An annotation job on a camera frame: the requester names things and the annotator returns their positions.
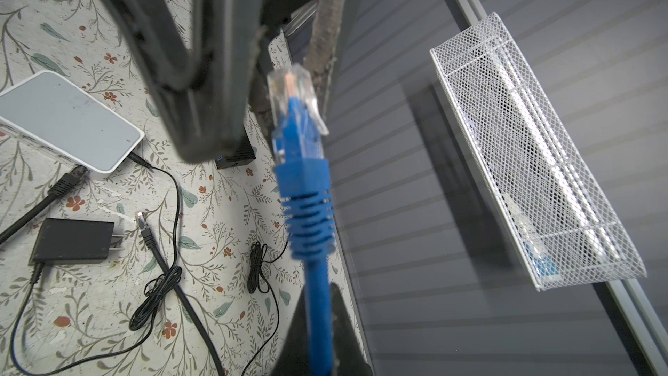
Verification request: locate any long black cable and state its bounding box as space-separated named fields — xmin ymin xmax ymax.
xmin=0 ymin=164 xmax=226 ymax=376

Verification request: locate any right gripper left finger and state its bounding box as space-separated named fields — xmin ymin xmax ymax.
xmin=101 ymin=0 xmax=263 ymax=163

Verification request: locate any black power adapter with cable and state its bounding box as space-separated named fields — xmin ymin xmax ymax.
xmin=1 ymin=165 xmax=182 ymax=375

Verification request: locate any white wire mesh basket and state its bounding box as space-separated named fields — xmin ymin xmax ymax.
xmin=431 ymin=13 xmax=646 ymax=291

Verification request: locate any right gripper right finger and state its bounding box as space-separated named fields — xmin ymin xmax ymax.
xmin=304 ymin=0 xmax=345 ymax=115

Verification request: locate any black network switch box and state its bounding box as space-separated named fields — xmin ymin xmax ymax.
xmin=216 ymin=134 xmax=256 ymax=170

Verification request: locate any floral patterned table mat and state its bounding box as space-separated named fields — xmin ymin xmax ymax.
xmin=1 ymin=0 xmax=304 ymax=375

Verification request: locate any blue ethernet cable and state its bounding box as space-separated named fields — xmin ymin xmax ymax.
xmin=265 ymin=62 xmax=337 ymax=376

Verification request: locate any white network switch box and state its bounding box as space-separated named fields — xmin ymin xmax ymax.
xmin=1 ymin=71 xmax=144 ymax=176

